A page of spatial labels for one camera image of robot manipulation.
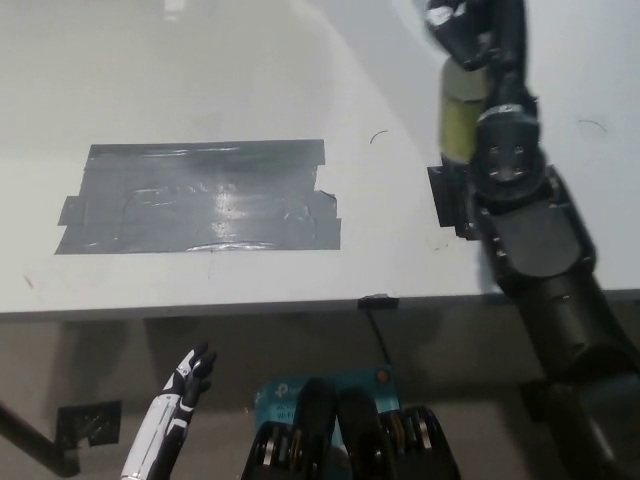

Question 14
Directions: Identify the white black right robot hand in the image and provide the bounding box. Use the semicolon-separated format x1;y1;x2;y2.
424;0;540;121

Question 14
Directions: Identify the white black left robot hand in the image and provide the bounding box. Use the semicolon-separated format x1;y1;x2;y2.
119;342;218;480

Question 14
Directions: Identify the clear spray bottle green label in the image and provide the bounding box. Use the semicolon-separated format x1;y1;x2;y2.
437;55;490;165

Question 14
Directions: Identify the black floor tape patch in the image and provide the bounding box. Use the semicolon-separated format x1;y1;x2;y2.
55;399;123;446

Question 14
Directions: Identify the black metal table leg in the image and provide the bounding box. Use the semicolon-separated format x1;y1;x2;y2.
0;399;81;477

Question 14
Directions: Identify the black tape square patch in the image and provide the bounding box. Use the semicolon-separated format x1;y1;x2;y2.
427;162;482;242

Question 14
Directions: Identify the grey duct tape patch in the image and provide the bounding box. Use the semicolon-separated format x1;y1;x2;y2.
53;139;343;256

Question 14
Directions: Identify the thin black cable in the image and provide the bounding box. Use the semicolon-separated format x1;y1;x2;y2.
367;306;395;370

